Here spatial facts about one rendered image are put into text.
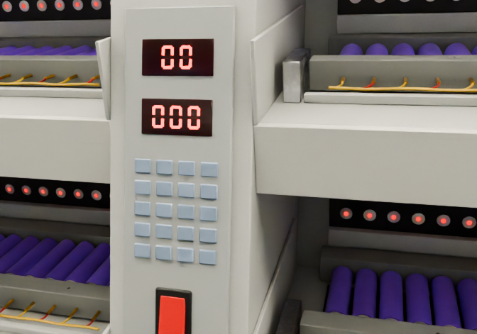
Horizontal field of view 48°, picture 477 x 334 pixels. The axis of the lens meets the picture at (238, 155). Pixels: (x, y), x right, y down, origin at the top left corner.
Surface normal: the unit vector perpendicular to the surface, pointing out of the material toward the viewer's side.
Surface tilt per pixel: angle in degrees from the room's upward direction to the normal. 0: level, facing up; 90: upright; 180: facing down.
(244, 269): 90
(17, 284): 16
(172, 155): 90
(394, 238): 106
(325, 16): 90
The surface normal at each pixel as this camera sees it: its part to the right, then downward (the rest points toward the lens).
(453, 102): -0.26, 0.36
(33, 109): -0.05, -0.93
